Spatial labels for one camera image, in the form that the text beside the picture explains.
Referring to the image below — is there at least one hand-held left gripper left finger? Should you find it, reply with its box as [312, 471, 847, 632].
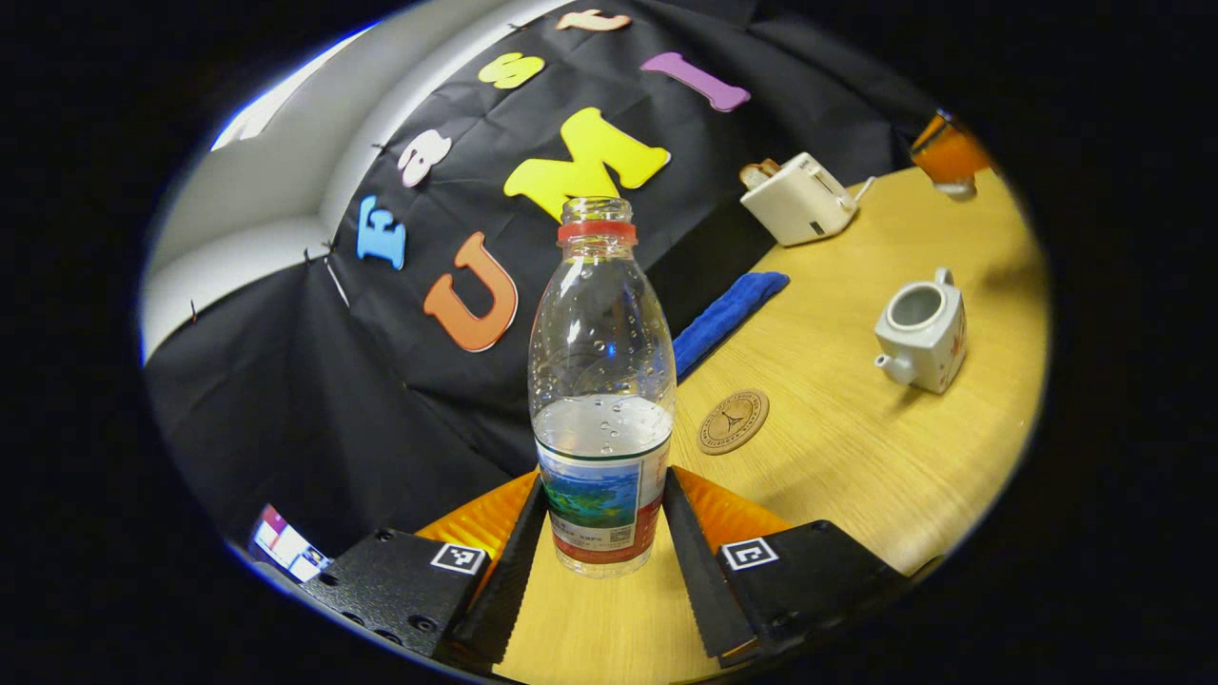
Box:
[298, 470, 551, 666]

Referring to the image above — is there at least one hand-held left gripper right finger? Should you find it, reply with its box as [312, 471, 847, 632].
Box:
[662, 465, 908, 662]

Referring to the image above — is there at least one white ceramic teacup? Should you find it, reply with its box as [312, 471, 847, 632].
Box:
[874, 267, 969, 396]

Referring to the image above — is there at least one clear plastic water bottle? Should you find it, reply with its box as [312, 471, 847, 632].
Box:
[528, 197, 678, 579]

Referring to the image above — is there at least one white toaster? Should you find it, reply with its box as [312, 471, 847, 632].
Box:
[739, 152, 863, 247]

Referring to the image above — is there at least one computer monitor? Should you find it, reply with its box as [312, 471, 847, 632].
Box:
[247, 503, 333, 584]

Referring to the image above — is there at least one black backdrop cloth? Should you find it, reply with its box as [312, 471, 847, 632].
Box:
[143, 0, 953, 562]

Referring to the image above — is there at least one blue folded towel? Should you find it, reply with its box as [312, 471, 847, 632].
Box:
[673, 271, 792, 382]

